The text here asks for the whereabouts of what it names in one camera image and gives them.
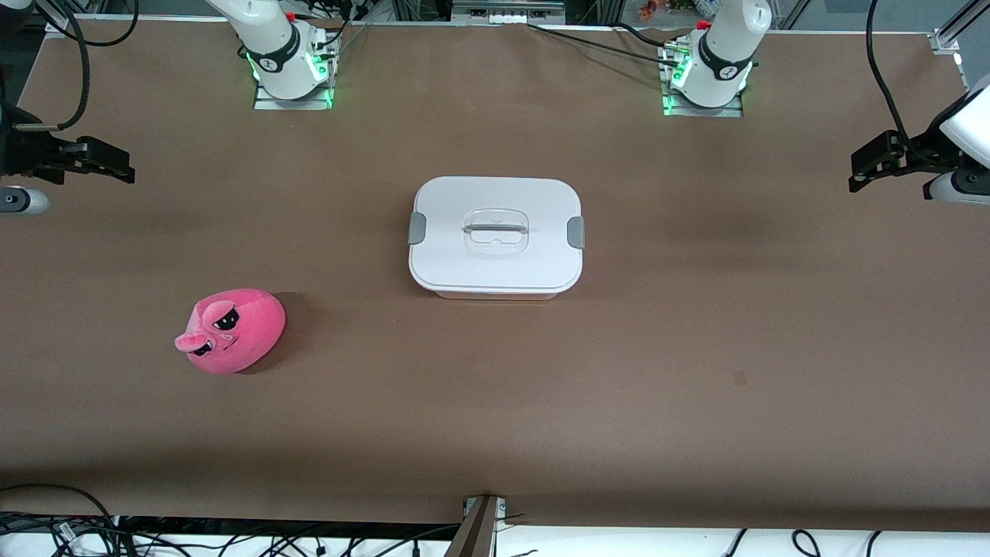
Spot aluminium profile post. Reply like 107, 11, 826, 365
444, 495, 508, 557

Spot brown table cover sheet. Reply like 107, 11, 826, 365
0, 17, 990, 535

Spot black base cable bundle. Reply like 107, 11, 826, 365
309, 0, 374, 67

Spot grey metal bracket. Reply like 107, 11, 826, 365
452, 0, 567, 22

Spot white lid with grey clips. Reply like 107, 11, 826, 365
408, 176, 585, 296

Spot short black table cable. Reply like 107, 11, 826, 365
609, 21, 675, 47

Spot long black table cable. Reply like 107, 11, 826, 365
526, 22, 681, 64

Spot pink plush toy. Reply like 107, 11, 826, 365
174, 288, 287, 377

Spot pink plastic storage box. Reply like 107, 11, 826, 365
420, 287, 572, 302

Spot aluminium corner frame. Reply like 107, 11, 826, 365
930, 0, 990, 87

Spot colourful background objects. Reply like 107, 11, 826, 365
637, 0, 725, 21

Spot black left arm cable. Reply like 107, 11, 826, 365
865, 0, 914, 148

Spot black looped cable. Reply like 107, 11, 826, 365
0, 483, 118, 542

